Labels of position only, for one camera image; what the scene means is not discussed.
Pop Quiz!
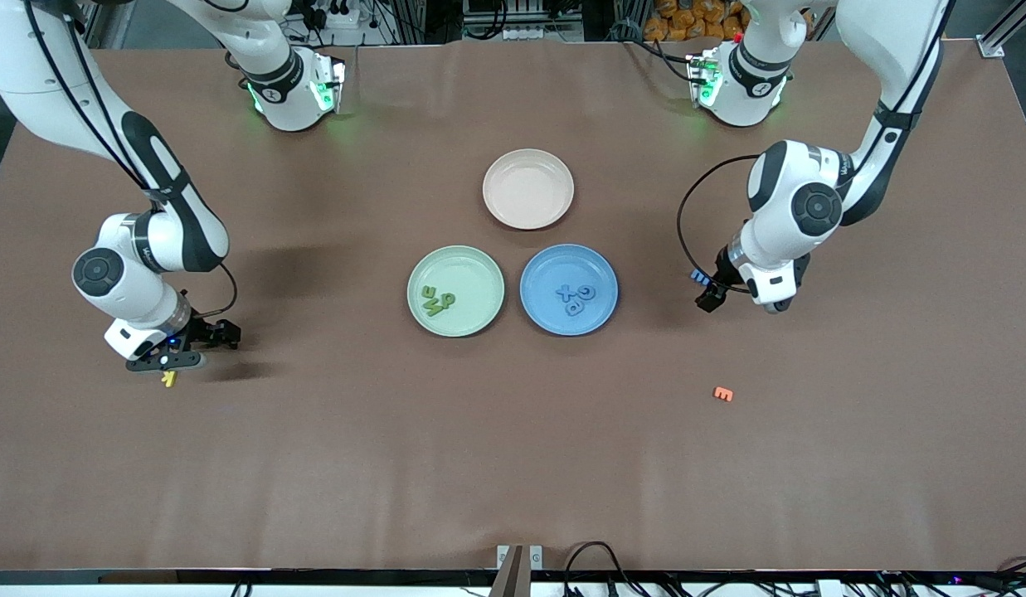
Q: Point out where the beige plate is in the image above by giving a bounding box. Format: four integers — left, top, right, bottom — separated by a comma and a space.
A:
482, 148, 576, 231

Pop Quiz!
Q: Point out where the blue plate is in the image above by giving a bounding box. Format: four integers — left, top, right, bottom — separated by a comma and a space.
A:
519, 244, 620, 337

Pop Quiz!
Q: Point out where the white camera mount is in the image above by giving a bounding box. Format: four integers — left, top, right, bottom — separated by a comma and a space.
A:
105, 319, 161, 359
749, 264, 800, 303

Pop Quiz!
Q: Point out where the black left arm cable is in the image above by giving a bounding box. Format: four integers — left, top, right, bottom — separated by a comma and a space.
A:
677, 0, 953, 293

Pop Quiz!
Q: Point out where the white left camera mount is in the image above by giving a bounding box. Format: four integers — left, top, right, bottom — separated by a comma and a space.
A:
749, 264, 800, 303

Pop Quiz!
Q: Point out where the pile of orange packets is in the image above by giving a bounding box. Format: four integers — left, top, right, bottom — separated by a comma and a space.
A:
645, 0, 750, 42

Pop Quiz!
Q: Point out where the brown bar with white brackets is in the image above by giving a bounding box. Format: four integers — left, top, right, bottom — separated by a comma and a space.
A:
489, 544, 545, 597

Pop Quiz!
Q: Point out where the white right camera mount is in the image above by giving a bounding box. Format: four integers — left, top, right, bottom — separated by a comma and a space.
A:
105, 319, 161, 359

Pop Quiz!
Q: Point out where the green plate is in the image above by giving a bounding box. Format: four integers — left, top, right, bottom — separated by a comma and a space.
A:
406, 245, 506, 338

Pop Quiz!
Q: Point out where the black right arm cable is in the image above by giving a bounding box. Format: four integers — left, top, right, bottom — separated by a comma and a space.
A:
23, 0, 238, 320

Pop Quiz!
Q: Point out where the aluminium frame profile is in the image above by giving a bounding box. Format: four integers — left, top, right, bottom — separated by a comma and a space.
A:
981, 0, 1026, 59

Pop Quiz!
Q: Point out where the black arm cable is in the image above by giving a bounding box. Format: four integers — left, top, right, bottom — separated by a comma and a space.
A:
677, 0, 953, 293
23, 0, 238, 320

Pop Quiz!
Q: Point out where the looped black cable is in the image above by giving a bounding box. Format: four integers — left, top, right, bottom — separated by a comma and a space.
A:
562, 541, 646, 597

